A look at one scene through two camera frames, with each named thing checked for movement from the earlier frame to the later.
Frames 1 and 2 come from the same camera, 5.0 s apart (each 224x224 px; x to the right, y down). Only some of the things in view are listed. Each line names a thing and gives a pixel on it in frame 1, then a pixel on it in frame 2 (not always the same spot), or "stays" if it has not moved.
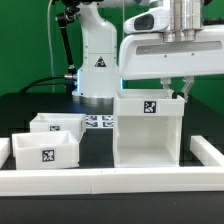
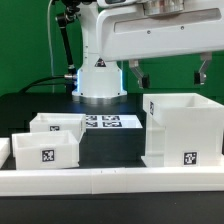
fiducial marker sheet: [99, 121] stays
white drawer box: [74, 123] stays
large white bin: [147, 129] to [183, 130]
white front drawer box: [57, 149] stays
